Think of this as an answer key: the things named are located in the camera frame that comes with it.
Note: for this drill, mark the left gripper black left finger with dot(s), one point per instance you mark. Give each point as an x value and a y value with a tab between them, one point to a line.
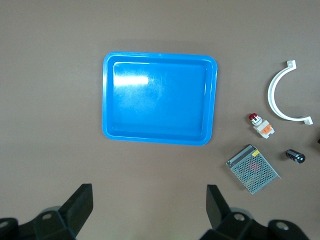
62	222

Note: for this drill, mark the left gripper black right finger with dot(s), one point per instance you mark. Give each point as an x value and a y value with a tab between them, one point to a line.
237	225

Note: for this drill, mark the black cylindrical capacitor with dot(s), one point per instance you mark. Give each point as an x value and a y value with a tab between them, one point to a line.
296	157

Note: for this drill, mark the metal mesh power supply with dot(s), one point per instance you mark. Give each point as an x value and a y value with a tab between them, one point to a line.
252	170

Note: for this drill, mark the brown table cover sheet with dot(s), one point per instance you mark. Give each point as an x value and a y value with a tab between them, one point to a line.
50	100

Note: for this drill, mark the blue plastic tray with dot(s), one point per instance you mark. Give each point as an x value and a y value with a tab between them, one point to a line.
160	105

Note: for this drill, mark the red indicator light switch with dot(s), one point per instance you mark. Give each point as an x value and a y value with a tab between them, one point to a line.
265	128

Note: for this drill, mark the large white curved bracket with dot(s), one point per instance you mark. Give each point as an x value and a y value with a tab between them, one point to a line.
271	95

